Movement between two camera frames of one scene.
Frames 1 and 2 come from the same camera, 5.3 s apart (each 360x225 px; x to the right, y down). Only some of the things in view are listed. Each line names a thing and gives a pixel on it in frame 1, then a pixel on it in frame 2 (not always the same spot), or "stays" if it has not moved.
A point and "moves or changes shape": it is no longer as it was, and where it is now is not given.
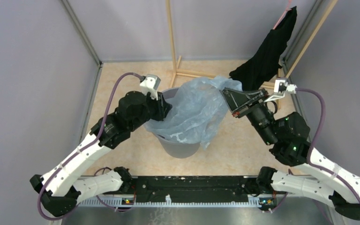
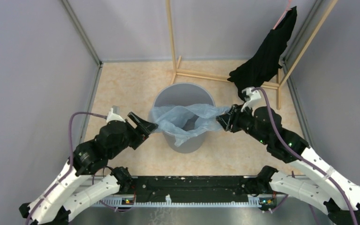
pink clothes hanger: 288,9 stays
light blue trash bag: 198,111 moves or changes shape
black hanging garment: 264,65 stays
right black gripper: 235,98 -> 236,113
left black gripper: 163,108 -> 140,136
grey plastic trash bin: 176,149 moves or changes shape
